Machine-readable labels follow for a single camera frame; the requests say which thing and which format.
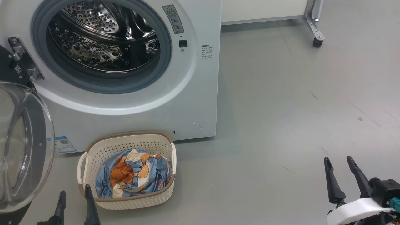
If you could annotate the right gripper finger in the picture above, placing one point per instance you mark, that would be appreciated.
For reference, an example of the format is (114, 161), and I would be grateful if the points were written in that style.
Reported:
(332, 187)
(359, 181)

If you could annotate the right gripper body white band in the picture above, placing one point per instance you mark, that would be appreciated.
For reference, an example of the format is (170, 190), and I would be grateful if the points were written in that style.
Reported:
(353, 212)

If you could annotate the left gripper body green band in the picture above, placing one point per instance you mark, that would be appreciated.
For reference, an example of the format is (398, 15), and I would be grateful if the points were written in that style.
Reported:
(47, 222)

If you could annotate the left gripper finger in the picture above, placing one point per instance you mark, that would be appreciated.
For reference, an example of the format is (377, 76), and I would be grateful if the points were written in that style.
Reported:
(60, 209)
(91, 209)

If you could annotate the light blue cartoon print garment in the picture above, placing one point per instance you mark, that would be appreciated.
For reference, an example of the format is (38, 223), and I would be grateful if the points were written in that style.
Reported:
(134, 175)

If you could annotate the dark grey glass washer door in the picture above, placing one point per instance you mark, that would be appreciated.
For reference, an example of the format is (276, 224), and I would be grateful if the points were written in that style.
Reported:
(28, 150)

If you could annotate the cream basket with brown rim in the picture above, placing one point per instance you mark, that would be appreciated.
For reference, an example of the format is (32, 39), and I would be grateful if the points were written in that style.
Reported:
(131, 201)

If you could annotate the white front-load washing machine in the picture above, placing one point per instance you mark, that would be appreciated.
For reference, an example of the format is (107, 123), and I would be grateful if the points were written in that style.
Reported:
(193, 93)

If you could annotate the blue energy label sticker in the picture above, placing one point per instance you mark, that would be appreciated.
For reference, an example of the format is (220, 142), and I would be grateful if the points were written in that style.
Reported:
(62, 144)

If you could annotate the black caster wheel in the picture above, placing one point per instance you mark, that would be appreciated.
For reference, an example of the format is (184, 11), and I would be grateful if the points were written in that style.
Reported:
(317, 42)

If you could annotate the grey warning label sticker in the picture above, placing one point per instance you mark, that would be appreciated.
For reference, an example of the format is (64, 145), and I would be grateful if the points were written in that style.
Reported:
(173, 19)

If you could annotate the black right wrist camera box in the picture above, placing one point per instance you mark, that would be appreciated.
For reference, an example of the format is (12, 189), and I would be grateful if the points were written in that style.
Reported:
(386, 189)

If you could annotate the teal camera connector plug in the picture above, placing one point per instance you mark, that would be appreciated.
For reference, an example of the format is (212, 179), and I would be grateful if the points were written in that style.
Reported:
(395, 204)

